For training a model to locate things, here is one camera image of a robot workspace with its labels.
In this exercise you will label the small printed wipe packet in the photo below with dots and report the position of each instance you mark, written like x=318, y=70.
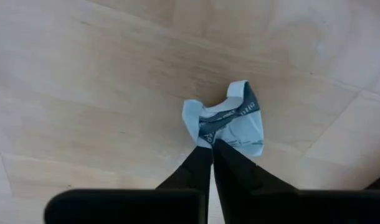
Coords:
x=240, y=130

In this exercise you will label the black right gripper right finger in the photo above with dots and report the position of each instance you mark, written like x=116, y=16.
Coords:
x=271, y=207

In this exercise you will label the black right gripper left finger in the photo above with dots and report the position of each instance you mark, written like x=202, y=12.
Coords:
x=131, y=207

